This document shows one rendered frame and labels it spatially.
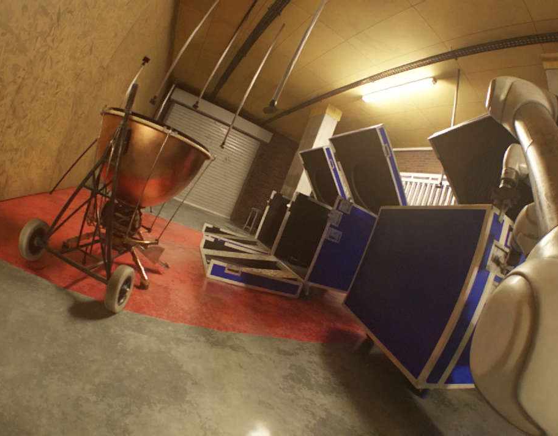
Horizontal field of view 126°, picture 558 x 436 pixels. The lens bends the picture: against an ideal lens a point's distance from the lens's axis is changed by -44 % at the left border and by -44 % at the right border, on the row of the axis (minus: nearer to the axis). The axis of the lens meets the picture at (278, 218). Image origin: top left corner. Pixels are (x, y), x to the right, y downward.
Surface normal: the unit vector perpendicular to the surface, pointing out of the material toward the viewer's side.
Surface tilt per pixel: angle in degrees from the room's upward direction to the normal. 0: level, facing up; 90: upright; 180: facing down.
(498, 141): 142
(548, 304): 63
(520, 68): 180
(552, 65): 90
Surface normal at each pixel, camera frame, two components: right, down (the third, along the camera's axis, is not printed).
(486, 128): -0.86, 0.51
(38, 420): 0.37, -0.93
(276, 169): 0.42, 0.16
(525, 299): -0.66, -0.74
